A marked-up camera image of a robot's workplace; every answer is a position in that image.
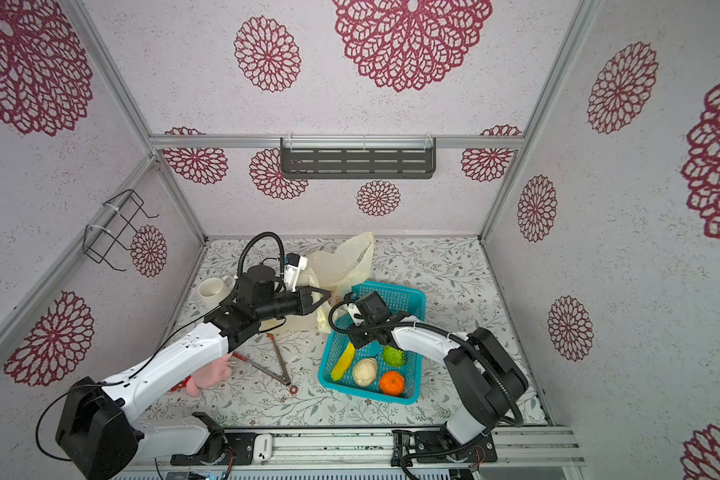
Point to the pink plush toy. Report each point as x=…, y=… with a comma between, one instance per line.
x=207, y=377

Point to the cream plastic bag orange print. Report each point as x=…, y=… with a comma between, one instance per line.
x=335, y=265

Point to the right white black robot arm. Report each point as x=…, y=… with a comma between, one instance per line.
x=487, y=380

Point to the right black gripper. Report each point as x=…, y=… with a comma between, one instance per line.
x=352, y=330

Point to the teal plastic basket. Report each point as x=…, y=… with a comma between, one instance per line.
x=397, y=298

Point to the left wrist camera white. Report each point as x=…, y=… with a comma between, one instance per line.
x=294, y=264

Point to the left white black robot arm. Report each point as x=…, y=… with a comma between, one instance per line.
x=100, y=430

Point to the yellow banana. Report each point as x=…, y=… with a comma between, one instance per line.
x=344, y=363

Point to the large orange fruit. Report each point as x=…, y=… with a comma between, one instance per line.
x=392, y=383

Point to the black wire wall rack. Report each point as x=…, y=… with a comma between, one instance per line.
x=100, y=238

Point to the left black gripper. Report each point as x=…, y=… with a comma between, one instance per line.
x=304, y=294

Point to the beige pear fruit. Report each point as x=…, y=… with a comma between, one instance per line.
x=365, y=372

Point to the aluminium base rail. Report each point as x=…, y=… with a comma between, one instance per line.
x=377, y=453

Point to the green bumpy fruit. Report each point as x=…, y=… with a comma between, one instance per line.
x=393, y=357

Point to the white ceramic mug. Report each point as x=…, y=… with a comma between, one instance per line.
x=213, y=290

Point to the grey wall shelf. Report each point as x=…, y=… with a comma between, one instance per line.
x=358, y=159

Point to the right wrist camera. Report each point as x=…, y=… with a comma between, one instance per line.
x=368, y=310

